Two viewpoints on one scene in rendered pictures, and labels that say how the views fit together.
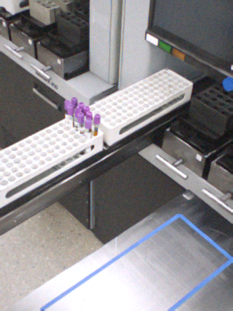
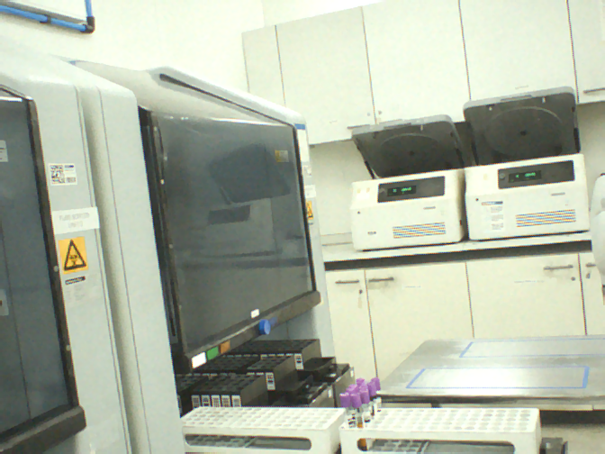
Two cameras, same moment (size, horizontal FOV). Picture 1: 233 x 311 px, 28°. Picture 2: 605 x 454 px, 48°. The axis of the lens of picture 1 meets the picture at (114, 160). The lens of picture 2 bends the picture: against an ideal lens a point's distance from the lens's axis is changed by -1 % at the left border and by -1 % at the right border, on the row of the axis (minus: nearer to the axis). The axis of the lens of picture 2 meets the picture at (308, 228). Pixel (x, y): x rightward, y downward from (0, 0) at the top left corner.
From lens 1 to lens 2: 1.72 m
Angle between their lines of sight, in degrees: 104
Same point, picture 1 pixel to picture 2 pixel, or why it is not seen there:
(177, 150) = not seen: hidden behind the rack
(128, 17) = (146, 375)
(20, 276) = not seen: outside the picture
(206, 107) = (251, 385)
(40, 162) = (451, 415)
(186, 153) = not seen: hidden behind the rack
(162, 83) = (213, 417)
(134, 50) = (164, 422)
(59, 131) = (385, 428)
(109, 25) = (121, 423)
